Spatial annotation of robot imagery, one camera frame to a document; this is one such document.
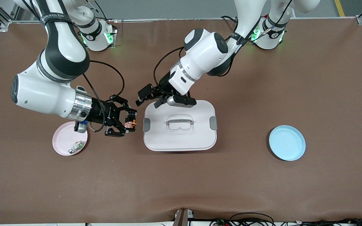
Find orange push-button switch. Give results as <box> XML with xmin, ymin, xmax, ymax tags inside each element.
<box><xmin>124</xmin><ymin>111</ymin><xmax>137</xmax><ymax>131</ymax></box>

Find white lidded storage box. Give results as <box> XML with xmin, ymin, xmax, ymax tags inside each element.
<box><xmin>143</xmin><ymin>100</ymin><xmax>218</xmax><ymax>152</ymax></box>

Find pink round plate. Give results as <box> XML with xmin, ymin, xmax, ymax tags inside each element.
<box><xmin>52</xmin><ymin>121</ymin><xmax>88</xmax><ymax>156</ymax></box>

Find brown table mat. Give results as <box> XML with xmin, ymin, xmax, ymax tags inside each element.
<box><xmin>0</xmin><ymin>18</ymin><xmax>362</xmax><ymax>224</ymax></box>

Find light blue round plate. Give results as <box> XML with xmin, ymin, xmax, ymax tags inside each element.
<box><xmin>269</xmin><ymin>125</ymin><xmax>306</xmax><ymax>161</ymax></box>

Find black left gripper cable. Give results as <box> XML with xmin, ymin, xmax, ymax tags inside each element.
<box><xmin>153</xmin><ymin>46</ymin><xmax>185</xmax><ymax>93</ymax></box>

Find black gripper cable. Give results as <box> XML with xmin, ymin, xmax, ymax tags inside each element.
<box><xmin>82</xmin><ymin>60</ymin><xmax>125</xmax><ymax>133</ymax></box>
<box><xmin>153</xmin><ymin>46</ymin><xmax>185</xmax><ymax>93</ymax></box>

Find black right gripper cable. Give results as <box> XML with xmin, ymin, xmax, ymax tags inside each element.
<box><xmin>82</xmin><ymin>60</ymin><xmax>125</xmax><ymax>133</ymax></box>

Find green push-button switch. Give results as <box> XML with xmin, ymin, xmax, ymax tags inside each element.
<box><xmin>68</xmin><ymin>141</ymin><xmax>85</xmax><ymax>155</ymax></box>

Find aluminium table edge rail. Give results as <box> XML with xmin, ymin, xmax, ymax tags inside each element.
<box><xmin>10</xmin><ymin>17</ymin><xmax>357</xmax><ymax>24</ymax></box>

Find black right arm base cable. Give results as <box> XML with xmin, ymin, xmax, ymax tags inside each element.
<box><xmin>95</xmin><ymin>0</ymin><xmax>118</xmax><ymax>23</ymax></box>

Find black left arm base cables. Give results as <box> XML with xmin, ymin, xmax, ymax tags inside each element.
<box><xmin>220</xmin><ymin>15</ymin><xmax>241</xmax><ymax>25</ymax></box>

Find brown camera mount bracket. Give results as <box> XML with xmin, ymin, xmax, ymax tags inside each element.
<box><xmin>173</xmin><ymin>208</ymin><xmax>195</xmax><ymax>226</ymax></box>

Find black looped cable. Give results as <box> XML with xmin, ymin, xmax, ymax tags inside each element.
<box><xmin>229</xmin><ymin>212</ymin><xmax>275</xmax><ymax>226</ymax></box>

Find black cable bundle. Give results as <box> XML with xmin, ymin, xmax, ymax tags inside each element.
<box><xmin>294</xmin><ymin>218</ymin><xmax>362</xmax><ymax>226</ymax></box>

